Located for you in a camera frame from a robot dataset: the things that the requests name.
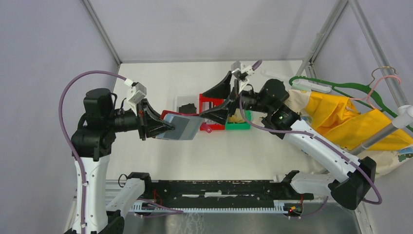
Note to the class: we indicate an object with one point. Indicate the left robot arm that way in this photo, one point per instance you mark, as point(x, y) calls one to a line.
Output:
point(92, 147)

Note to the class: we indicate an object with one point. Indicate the yellow patterned cloth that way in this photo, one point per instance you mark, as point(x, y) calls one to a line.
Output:
point(337, 119)

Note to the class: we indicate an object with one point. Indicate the white cable duct strip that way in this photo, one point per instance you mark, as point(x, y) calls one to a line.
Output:
point(144, 207)

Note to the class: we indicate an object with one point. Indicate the pink clothes hanger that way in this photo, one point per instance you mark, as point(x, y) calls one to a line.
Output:
point(394, 76)

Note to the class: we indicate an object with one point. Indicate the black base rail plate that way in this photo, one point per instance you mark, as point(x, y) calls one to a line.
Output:
point(220, 193)

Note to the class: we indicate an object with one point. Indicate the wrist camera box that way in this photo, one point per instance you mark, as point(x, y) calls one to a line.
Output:
point(136, 93)
point(241, 71)

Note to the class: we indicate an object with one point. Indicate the white hanger rack stand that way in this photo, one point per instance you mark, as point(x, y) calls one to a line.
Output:
point(362, 106)

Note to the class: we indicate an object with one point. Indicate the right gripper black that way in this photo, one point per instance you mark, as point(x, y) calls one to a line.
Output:
point(222, 90)

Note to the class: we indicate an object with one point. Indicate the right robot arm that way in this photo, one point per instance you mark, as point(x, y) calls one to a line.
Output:
point(348, 177)

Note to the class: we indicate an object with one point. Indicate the red leather card holder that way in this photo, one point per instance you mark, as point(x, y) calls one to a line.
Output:
point(186, 126)

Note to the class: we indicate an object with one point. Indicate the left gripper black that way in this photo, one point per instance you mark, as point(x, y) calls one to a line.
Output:
point(150, 128)

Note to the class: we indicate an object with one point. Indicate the green clothes hanger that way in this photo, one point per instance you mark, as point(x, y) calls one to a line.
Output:
point(355, 88)

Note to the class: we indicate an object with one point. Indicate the green plastic bin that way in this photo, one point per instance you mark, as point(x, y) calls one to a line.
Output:
point(240, 126)

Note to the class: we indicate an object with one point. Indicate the white plastic bin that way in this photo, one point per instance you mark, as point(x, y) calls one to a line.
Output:
point(185, 99)

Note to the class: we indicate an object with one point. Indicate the gold cards in green bin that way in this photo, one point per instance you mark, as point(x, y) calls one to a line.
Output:
point(236, 118)

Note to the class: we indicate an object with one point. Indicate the black cards in white bin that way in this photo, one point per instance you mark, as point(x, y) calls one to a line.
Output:
point(189, 108)

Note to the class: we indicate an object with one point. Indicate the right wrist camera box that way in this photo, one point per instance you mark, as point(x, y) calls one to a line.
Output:
point(241, 71)

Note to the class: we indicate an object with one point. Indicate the red plastic bin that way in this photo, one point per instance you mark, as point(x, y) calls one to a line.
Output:
point(206, 103)

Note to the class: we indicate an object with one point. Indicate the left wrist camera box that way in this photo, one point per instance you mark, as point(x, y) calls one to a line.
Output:
point(136, 93)

